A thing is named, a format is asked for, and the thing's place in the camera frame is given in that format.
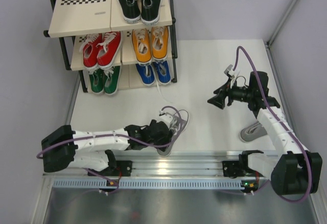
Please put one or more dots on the orange canvas sneaker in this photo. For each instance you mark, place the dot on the orange canvas sneaker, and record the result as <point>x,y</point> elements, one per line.
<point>160,38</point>
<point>141,45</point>

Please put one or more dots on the green canvas sneaker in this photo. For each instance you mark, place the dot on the green canvas sneaker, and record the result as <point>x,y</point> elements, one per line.
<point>96,81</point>
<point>111,80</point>

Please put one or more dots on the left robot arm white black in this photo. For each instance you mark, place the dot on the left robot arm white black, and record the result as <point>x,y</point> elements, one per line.
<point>68,148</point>

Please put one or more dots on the grey canvas sneaker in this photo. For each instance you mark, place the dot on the grey canvas sneaker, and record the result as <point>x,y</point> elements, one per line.
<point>183,121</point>
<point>252,132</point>

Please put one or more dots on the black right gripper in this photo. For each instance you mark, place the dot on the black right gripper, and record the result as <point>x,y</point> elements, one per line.
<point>219,100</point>

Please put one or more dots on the beige shoe shelf black frame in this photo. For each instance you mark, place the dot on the beige shoe shelf black frame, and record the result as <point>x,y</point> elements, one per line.
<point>78,18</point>

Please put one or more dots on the red canvas sneaker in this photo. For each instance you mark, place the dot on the red canvas sneaker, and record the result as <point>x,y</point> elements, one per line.
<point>108,49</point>
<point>89,49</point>

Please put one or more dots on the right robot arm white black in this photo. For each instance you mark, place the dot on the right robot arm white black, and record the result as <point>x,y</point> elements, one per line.
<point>296,170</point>

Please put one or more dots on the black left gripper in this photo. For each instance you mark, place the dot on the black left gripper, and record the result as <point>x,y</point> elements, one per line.
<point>164,142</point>

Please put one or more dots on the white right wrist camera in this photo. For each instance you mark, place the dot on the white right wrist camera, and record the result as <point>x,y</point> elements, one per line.
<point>232,72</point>

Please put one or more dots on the white slotted cable duct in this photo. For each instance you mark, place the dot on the white slotted cable duct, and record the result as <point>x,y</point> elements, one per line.
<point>151,184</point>

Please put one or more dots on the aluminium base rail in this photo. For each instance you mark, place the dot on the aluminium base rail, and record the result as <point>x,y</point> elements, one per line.
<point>152,165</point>

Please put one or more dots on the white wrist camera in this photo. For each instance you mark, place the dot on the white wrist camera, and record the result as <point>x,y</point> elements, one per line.
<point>170,120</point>
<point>232,72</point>

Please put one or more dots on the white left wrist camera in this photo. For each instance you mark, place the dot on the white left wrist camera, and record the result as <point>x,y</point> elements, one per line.
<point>170,120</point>

